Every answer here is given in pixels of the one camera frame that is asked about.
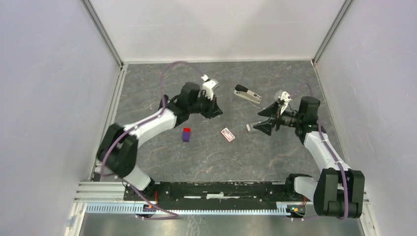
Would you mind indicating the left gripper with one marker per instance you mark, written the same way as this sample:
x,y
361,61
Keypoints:
x,y
213,110

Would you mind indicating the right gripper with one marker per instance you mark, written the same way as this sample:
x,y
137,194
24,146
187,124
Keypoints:
x,y
266,126

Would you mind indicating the staple tray box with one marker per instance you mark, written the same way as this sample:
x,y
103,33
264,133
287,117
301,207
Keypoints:
x,y
250,126

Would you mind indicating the black stapler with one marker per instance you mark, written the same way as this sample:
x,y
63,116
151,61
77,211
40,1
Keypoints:
x,y
164,101

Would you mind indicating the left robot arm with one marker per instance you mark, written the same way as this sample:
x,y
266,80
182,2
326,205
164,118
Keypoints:
x,y
118,149

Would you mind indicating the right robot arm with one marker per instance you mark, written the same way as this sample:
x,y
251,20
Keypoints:
x,y
339,190

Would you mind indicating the red white staple box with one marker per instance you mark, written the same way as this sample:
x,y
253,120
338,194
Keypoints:
x,y
227,134

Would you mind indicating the purple red block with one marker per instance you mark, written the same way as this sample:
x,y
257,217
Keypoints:
x,y
186,134

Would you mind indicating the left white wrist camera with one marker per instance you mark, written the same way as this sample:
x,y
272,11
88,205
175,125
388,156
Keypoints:
x,y
208,86

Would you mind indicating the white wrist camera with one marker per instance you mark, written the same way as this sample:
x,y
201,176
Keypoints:
x,y
283,98
208,86

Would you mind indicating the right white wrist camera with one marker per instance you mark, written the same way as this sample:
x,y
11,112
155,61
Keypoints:
x,y
283,98

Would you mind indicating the white cable duct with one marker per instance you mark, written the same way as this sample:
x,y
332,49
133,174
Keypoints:
x,y
143,209

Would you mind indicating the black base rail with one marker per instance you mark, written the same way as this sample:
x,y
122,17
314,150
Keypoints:
x,y
227,195

